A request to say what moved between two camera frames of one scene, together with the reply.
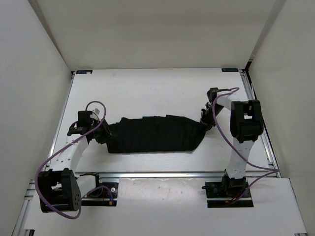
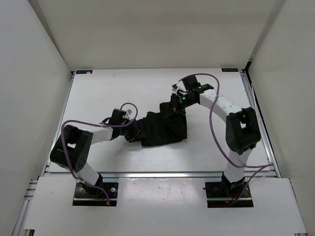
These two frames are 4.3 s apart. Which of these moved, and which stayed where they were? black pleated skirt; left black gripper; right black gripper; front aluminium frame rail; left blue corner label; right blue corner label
Moved: black pleated skirt; left black gripper; right black gripper
Stayed: right blue corner label; front aluminium frame rail; left blue corner label
